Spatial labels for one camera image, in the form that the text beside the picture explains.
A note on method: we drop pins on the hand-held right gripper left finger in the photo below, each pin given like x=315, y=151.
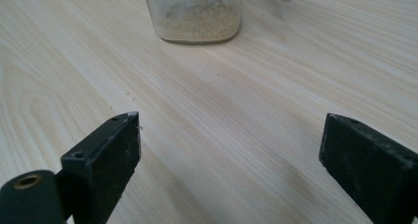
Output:
x=98, y=171

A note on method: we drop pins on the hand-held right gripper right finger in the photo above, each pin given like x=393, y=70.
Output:
x=371, y=164

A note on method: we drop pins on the clear seasoning jar white lid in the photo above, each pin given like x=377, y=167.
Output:
x=194, y=16

